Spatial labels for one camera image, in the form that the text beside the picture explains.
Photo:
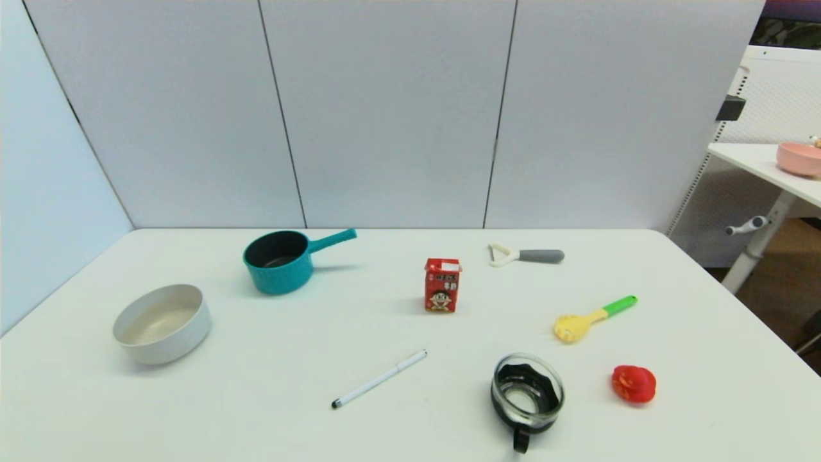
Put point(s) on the beige round bowl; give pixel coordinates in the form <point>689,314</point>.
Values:
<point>183,340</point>

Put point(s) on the pink bowl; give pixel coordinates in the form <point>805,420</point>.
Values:
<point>798,162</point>

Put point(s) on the red milk carton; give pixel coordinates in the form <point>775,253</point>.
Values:
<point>442,289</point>

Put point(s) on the white pen black tip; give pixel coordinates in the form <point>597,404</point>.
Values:
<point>378,380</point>

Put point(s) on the red toy pepper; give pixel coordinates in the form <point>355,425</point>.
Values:
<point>634,384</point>

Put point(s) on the black clip on pegboard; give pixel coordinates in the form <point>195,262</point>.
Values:
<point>730,108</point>

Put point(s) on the white desk top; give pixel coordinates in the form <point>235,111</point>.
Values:
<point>750,157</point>

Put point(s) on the white desk leg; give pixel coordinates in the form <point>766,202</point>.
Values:
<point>760,244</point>

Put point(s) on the white pegboard panel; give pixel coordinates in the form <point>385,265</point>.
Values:
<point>782,96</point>

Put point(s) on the dark monitor screen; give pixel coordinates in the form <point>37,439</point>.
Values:
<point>792,22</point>

